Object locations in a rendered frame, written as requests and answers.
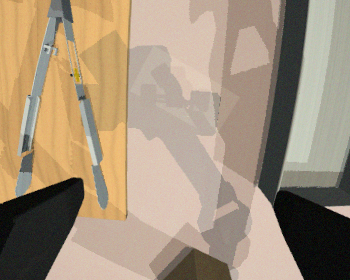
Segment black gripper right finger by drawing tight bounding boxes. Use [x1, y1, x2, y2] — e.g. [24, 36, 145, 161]
[273, 190, 350, 280]

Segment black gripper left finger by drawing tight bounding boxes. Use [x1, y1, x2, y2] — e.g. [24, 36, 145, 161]
[0, 177, 85, 280]

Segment grey rectangular roasting tin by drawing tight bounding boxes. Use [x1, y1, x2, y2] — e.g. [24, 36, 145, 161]
[257, 0, 350, 208]

